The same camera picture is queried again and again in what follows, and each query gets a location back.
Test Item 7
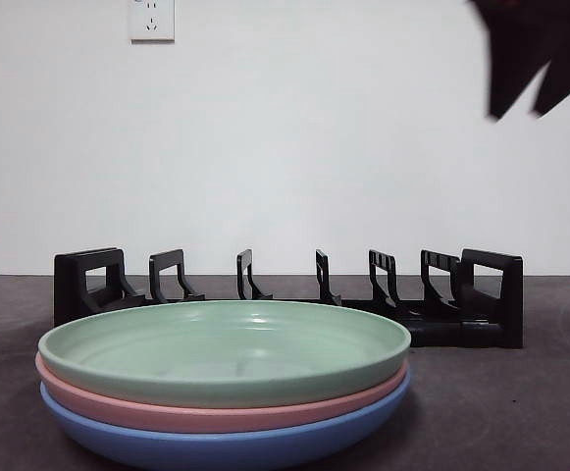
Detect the pink round plate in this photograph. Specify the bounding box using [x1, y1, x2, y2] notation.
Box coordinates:
[33, 351, 410, 436]

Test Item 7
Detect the green round plate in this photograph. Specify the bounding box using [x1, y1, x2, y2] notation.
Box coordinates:
[37, 299, 412, 408]

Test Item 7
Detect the blue round plate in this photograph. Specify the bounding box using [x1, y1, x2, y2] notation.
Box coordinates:
[39, 372, 413, 471]

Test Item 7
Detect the black plastic dish rack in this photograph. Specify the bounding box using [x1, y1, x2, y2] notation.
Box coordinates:
[52, 246, 525, 350]

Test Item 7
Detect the white wall socket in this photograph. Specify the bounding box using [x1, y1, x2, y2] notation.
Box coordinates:
[130, 0, 176, 44]

